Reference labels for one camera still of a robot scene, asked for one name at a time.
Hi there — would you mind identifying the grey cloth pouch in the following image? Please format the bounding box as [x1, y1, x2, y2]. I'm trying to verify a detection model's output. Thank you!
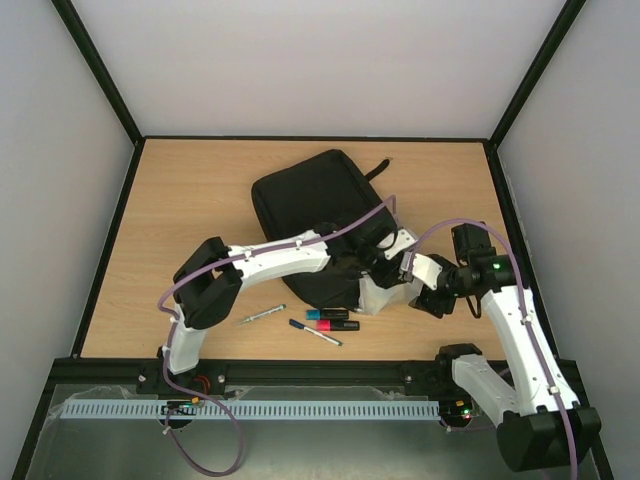
[355, 275, 422, 316]

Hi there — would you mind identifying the black backpack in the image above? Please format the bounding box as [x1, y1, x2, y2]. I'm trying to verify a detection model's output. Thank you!
[251, 149, 398, 311]

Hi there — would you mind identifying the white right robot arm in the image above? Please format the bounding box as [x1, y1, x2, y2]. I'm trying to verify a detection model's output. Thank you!
[400, 218, 601, 478]

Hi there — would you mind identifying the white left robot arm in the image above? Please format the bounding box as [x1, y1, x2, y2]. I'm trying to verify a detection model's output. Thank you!
[157, 220, 414, 375]

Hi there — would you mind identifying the blue cap highlighter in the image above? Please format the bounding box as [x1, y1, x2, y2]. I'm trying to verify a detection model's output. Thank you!
[305, 309, 350, 321]

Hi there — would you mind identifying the pink cap highlighter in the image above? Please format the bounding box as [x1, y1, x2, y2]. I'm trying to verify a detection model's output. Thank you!
[316, 320, 360, 332]

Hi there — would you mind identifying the silver green tip pen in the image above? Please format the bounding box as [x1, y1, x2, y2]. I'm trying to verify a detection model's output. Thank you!
[236, 304, 287, 326]

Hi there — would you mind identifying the blue cap whiteboard marker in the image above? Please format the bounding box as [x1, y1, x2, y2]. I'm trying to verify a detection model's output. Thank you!
[288, 319, 343, 347]

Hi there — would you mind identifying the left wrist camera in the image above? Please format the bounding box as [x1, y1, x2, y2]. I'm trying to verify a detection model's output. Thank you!
[378, 228, 418, 260]

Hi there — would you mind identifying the black cage frame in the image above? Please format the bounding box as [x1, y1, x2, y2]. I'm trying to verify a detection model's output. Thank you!
[12, 1, 585, 479]

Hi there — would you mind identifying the black aluminium mounting rail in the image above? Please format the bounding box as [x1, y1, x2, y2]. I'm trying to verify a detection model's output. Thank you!
[45, 358, 469, 401]

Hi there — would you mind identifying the light blue slotted cable duct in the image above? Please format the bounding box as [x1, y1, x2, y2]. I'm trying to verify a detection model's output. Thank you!
[60, 399, 440, 421]

